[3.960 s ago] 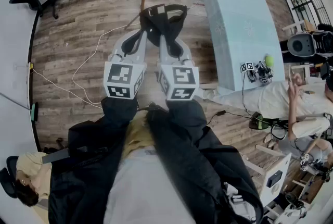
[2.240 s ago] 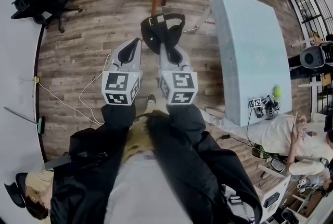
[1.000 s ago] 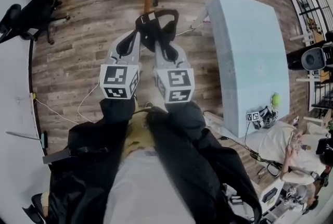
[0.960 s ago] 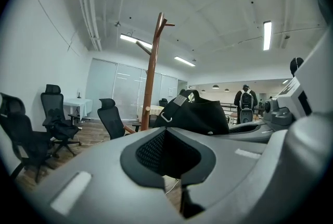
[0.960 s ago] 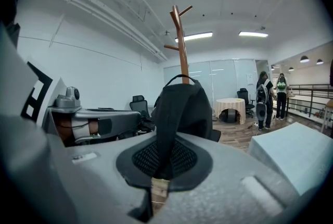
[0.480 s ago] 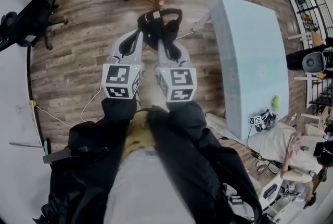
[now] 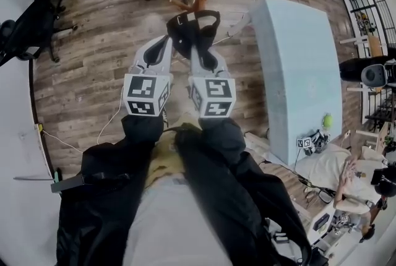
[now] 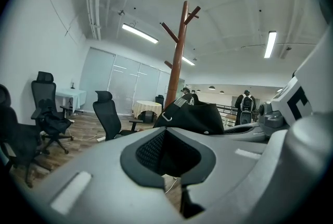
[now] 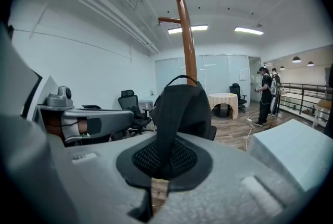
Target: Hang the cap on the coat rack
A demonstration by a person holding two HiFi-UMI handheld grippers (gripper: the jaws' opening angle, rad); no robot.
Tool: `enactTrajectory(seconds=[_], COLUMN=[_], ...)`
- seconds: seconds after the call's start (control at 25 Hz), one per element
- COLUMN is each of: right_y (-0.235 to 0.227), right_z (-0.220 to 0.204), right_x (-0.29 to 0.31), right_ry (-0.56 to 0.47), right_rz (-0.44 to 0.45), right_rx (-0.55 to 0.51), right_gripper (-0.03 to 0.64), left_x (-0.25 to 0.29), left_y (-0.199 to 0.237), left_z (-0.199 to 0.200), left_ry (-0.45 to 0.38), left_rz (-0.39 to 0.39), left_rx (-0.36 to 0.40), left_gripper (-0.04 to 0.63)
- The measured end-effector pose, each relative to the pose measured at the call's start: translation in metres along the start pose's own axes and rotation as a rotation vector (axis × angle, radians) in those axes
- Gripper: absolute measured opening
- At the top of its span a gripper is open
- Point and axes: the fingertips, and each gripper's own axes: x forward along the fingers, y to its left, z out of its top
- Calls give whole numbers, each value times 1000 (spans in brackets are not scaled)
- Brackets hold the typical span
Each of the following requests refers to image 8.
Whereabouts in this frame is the wooden pole stand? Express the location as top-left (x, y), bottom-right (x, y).
top-left (161, 1), bottom-right (201, 109)

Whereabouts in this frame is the frosted glass partition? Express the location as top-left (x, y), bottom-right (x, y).
top-left (79, 46), bottom-right (184, 116)

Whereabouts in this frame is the long ceiling light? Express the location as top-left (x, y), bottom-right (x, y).
top-left (122, 23), bottom-right (159, 44)
top-left (181, 56), bottom-right (196, 66)
top-left (263, 31), bottom-right (277, 59)

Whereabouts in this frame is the black cloth garment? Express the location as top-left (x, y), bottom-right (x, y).
top-left (153, 94), bottom-right (225, 135)

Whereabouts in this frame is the light blue cloth table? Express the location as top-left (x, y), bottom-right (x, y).
top-left (55, 88), bottom-right (87, 115)

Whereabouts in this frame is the black metal railing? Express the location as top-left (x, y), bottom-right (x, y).
top-left (217, 104), bottom-right (239, 129)

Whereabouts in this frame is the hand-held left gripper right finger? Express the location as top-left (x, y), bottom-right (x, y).
top-left (168, 110), bottom-right (332, 224)

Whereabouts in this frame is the white black backpack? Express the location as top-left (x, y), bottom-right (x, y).
top-left (240, 94), bottom-right (255, 112)

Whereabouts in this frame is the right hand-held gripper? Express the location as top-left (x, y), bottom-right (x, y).
top-left (223, 31), bottom-right (333, 144)

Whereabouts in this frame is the round yellow cloth table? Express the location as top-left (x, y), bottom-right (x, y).
top-left (132, 100), bottom-right (163, 123)

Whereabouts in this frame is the black office chair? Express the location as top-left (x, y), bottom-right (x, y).
top-left (31, 71), bottom-right (75, 155)
top-left (0, 83), bottom-right (52, 189)
top-left (155, 94), bottom-right (165, 112)
top-left (93, 90), bottom-right (144, 142)

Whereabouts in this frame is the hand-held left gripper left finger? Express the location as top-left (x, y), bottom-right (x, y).
top-left (28, 127), bottom-right (183, 224)

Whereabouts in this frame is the white floor cable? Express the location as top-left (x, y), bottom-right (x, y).
top-left (69, 133), bottom-right (106, 142)

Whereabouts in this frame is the black jacket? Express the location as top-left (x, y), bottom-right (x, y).
top-left (39, 98), bottom-right (73, 135)

